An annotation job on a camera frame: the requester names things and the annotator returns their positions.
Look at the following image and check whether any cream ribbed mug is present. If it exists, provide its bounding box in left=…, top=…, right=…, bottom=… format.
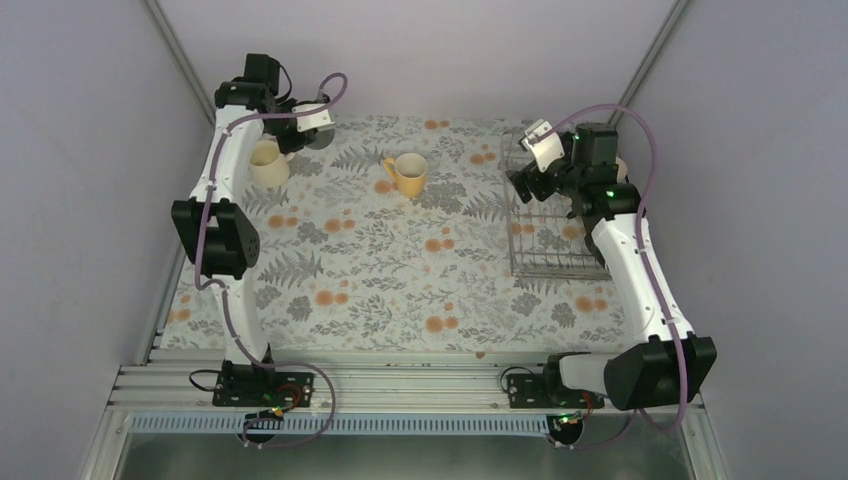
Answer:
left=249, top=140, right=295, bottom=189

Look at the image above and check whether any yellow mug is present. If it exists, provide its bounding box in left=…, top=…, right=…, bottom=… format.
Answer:
left=383, top=153, right=428, bottom=199

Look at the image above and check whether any floral white mug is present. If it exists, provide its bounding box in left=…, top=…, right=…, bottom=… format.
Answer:
left=615, top=157, right=628, bottom=183

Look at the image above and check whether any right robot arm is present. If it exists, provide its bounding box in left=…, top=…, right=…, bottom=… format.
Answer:
left=506, top=120, right=717, bottom=410

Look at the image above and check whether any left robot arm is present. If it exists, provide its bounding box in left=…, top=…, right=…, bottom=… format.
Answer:
left=171, top=53, right=342, bottom=405

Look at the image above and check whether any floral table mat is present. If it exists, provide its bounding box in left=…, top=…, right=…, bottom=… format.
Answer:
left=158, top=113, right=631, bottom=354

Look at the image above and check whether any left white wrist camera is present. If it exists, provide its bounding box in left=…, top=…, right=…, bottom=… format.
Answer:
left=292, top=103, right=335, bottom=132

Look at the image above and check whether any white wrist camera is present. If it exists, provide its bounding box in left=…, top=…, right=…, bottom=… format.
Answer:
left=292, top=103, right=335, bottom=132
left=519, top=119, right=565, bottom=173

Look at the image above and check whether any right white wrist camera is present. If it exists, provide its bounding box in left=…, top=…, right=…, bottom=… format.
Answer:
left=519, top=119, right=565, bottom=173

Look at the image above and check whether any wire dish rack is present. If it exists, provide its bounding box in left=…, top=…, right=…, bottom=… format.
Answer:
left=499, top=128, right=610, bottom=280

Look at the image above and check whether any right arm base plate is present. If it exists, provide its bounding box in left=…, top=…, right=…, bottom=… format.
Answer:
left=505, top=372, right=605, bottom=410

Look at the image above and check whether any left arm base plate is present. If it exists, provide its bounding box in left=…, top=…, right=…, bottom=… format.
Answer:
left=212, top=371, right=315, bottom=409

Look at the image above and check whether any aluminium mounting rail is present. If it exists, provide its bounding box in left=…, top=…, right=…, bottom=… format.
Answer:
left=107, top=362, right=522, bottom=415

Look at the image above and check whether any white slotted cable duct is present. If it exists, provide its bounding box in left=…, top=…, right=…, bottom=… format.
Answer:
left=127, top=412, right=549, bottom=437

